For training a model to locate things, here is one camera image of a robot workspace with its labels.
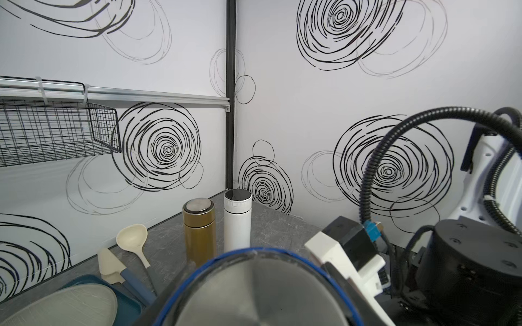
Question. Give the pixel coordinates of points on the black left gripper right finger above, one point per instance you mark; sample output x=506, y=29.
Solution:
x=342, y=293

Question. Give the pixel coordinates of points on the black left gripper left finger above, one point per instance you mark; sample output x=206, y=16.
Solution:
x=156, y=314

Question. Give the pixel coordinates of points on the blue thermos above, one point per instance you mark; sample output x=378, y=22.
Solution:
x=257, y=286

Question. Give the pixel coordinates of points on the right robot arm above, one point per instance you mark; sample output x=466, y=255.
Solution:
x=470, y=273

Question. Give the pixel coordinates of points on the gold thermos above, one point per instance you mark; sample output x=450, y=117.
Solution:
x=200, y=230

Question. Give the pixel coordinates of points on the white thermos black lid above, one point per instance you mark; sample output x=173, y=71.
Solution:
x=237, y=219

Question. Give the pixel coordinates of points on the teal plastic tray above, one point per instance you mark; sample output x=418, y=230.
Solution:
x=128, y=310

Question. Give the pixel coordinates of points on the grey round plate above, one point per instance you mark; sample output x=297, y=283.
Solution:
x=88, y=304

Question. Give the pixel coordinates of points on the cream spatula blue handle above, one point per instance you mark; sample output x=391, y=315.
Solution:
x=113, y=271

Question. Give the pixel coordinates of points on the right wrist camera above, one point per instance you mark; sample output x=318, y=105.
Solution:
x=345, y=250

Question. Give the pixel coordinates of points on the cream ladle grey handle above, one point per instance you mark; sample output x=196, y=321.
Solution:
x=132, y=239

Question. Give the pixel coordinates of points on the black wire basket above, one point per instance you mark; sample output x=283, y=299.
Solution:
x=51, y=120

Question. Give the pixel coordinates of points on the aluminium wall rail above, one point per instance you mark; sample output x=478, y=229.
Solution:
x=122, y=95

